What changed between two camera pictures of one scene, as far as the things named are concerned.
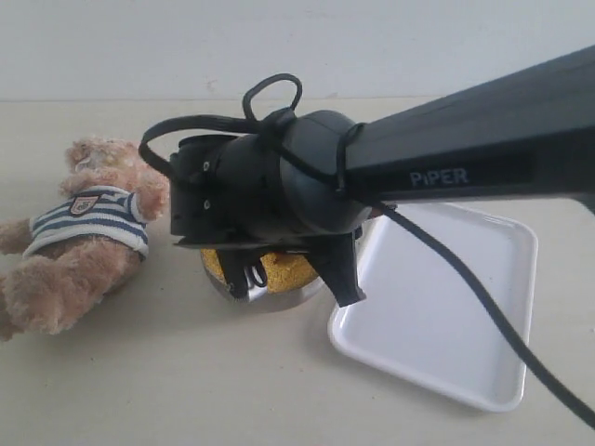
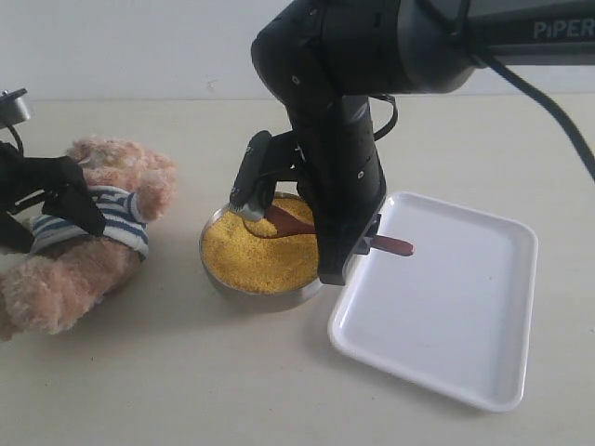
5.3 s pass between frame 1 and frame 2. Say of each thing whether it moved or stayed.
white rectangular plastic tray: stayed
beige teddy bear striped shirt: stayed
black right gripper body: moved
